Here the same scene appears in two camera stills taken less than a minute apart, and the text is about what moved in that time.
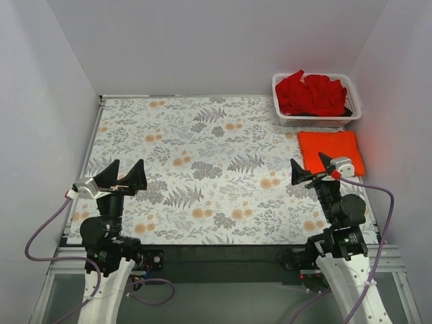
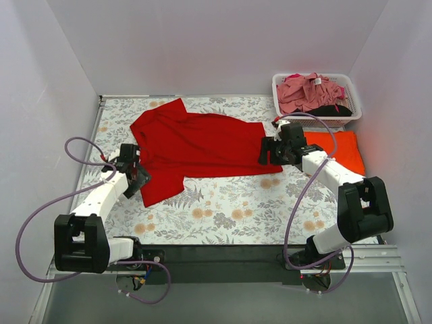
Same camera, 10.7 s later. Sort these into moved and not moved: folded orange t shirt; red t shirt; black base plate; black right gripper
Moved: black right gripper; red t shirt
Not moved: folded orange t shirt; black base plate
